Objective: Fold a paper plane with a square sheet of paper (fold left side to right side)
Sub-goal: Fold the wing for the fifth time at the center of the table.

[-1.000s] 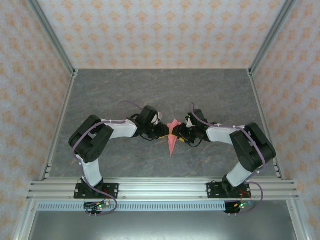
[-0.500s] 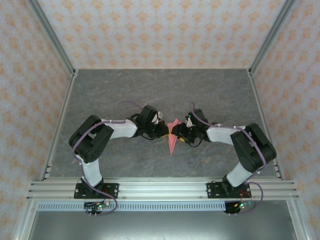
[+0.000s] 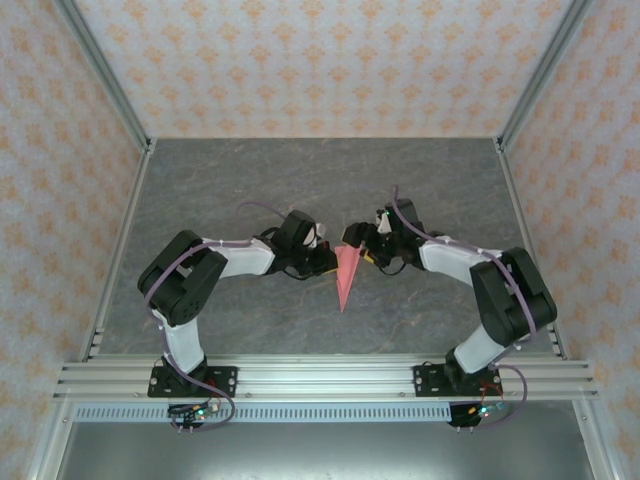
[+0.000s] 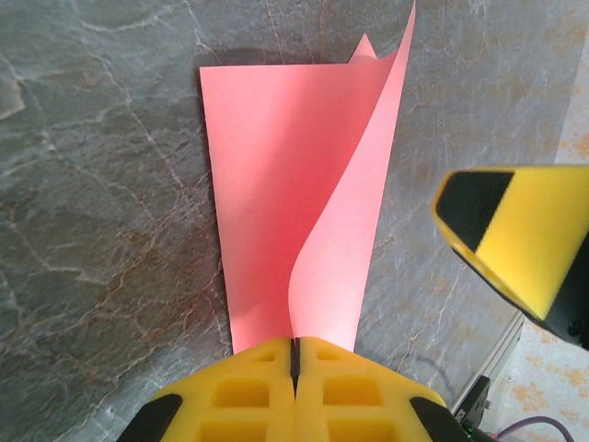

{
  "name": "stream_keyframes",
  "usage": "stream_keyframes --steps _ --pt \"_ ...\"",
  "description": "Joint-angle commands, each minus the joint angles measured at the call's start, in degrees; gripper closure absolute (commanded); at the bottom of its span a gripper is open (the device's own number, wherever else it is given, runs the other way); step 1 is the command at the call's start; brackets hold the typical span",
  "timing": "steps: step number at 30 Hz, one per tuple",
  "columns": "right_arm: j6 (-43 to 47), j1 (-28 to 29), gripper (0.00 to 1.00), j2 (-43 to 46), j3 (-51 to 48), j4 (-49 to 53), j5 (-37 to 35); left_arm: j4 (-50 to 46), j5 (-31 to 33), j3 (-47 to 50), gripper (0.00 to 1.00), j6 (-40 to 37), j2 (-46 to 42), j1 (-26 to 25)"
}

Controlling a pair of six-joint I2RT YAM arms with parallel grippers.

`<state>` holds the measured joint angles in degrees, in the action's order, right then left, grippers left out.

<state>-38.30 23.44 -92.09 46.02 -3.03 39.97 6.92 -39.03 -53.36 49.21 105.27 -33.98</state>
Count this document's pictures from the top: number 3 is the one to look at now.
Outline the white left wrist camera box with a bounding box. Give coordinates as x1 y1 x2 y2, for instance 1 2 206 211
304 223 327 250

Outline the grey slotted cable duct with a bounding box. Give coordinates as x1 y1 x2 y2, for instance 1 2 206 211
73 404 454 424

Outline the aluminium frame post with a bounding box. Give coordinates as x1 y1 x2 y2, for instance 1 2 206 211
52 0 155 154
493 0 596 154

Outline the grey metal panel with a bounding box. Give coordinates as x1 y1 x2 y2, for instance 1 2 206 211
52 422 599 480

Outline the pink paper sheet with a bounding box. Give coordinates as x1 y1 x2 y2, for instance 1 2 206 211
333 243 364 314

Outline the aluminium mounting rail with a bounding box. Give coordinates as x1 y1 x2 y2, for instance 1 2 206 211
53 353 600 402

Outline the aluminium side rail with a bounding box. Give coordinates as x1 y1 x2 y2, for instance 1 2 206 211
493 138 572 362
78 139 157 362

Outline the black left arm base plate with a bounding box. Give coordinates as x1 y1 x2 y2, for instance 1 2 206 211
146 365 239 399

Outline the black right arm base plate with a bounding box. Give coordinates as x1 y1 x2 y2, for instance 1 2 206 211
412 364 502 399

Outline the aluminium frame leg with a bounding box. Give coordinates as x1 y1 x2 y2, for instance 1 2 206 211
27 399 76 480
572 399 617 480

